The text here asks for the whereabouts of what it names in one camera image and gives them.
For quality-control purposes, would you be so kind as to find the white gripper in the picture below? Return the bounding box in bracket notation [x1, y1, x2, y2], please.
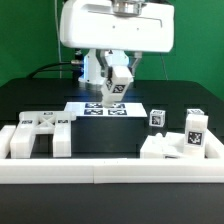
[60, 0, 174, 78]

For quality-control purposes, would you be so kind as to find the white chair seat block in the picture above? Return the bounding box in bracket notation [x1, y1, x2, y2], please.
[139, 131, 208, 160]

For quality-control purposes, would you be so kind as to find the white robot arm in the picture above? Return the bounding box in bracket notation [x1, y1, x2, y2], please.
[60, 0, 174, 77]

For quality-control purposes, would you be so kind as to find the white marker sheet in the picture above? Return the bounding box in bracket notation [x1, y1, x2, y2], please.
[64, 102, 147, 117]

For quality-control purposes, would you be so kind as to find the white tagged cube near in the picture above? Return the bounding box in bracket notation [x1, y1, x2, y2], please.
[149, 109, 166, 127]

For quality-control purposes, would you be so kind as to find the white tagged cube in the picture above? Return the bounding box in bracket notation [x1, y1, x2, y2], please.
[187, 108, 204, 115]
[149, 109, 166, 127]

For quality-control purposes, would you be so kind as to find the white tagged cube far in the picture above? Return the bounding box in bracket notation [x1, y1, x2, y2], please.
[187, 108, 204, 115]

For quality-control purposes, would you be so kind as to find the white U-shaped border fence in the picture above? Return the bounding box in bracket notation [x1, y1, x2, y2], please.
[0, 125, 224, 184]

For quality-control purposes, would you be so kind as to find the black cable bundle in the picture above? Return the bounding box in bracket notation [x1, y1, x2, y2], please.
[26, 0, 85, 80]

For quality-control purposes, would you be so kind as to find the white thin cable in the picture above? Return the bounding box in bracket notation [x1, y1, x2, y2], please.
[54, 0, 64, 80]

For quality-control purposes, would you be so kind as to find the white chair back frame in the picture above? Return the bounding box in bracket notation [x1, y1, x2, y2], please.
[10, 111, 76, 159]

